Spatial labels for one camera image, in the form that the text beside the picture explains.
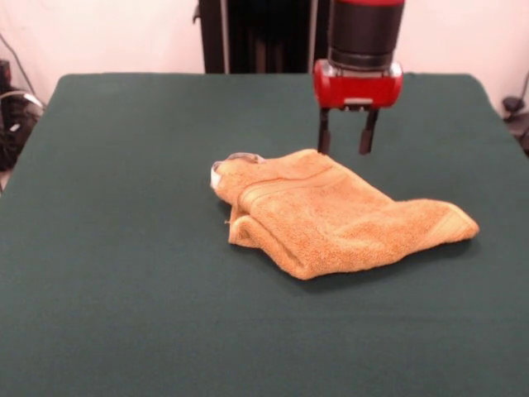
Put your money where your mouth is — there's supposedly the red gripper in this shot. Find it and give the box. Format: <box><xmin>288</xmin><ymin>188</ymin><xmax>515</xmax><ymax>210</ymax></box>
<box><xmin>312</xmin><ymin>59</ymin><xmax>404</xmax><ymax>156</ymax></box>

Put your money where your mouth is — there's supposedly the tan terry towel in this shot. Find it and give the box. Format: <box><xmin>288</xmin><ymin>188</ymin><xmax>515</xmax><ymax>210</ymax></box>
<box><xmin>209</xmin><ymin>148</ymin><xmax>480</xmax><ymax>281</ymax></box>

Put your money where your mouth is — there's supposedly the grey office chair base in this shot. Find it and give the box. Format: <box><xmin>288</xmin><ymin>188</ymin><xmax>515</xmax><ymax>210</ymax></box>
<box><xmin>502</xmin><ymin>68</ymin><xmax>529</xmax><ymax>157</ymax></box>

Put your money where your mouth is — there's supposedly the dark green table cloth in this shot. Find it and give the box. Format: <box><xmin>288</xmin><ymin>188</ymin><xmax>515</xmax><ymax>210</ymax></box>
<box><xmin>0</xmin><ymin>73</ymin><xmax>529</xmax><ymax>397</ymax></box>

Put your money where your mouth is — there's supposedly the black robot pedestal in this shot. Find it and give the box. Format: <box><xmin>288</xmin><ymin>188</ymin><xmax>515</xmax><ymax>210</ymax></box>
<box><xmin>192</xmin><ymin>0</ymin><xmax>331</xmax><ymax>74</ymax></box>

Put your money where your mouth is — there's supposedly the black equipment with cables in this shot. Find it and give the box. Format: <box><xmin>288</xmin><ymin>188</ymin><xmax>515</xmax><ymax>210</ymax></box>
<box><xmin>0</xmin><ymin>32</ymin><xmax>45</xmax><ymax>171</ymax></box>

